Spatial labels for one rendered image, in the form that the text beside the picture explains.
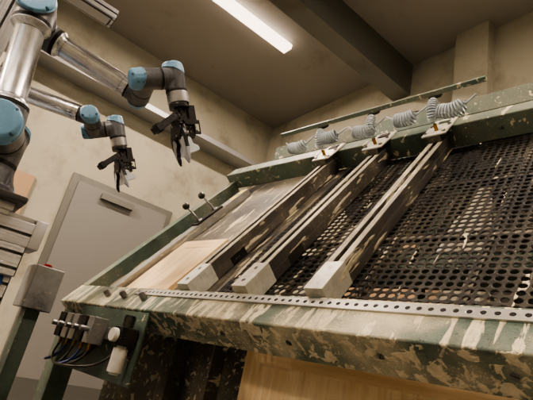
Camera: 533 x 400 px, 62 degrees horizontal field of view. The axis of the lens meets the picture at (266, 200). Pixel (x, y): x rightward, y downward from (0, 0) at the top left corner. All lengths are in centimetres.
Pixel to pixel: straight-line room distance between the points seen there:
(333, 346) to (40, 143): 421
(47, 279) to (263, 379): 107
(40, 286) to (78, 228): 271
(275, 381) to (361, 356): 47
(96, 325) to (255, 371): 58
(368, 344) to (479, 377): 22
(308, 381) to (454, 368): 54
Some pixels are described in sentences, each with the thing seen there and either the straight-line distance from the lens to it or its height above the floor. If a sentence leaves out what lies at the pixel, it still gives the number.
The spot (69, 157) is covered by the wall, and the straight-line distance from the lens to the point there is 496.
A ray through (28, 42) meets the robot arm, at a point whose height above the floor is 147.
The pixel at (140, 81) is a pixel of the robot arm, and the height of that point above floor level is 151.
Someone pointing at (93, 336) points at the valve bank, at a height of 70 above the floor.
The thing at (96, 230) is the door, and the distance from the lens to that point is 484.
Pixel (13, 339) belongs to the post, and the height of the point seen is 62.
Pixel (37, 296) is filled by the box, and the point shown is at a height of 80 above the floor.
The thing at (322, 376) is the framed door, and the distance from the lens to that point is 135.
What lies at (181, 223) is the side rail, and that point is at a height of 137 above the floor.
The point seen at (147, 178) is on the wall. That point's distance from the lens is 519.
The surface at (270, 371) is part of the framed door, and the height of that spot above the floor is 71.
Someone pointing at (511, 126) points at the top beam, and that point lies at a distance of 198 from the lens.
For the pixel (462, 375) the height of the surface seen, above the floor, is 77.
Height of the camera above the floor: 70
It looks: 21 degrees up
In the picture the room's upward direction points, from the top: 12 degrees clockwise
